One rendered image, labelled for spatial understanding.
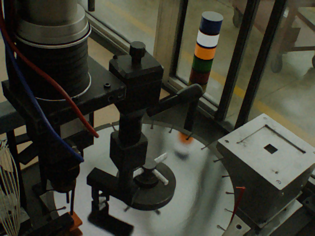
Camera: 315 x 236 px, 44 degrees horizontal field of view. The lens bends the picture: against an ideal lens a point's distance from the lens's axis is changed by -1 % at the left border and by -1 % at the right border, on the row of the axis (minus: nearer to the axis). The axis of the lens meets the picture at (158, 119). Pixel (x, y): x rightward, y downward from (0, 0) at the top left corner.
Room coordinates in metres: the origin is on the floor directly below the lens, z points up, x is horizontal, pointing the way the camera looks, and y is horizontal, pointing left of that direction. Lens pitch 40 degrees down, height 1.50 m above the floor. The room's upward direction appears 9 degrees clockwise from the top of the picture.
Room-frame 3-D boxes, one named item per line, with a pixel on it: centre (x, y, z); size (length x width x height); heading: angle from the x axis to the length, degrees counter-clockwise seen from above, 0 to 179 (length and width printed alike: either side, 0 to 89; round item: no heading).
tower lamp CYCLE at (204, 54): (0.76, -0.08, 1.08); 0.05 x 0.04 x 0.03; 46
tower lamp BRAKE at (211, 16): (0.76, -0.08, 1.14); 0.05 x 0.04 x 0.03; 46
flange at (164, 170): (0.47, 0.01, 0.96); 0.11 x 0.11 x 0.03
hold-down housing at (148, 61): (0.40, 0.04, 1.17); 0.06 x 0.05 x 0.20; 127
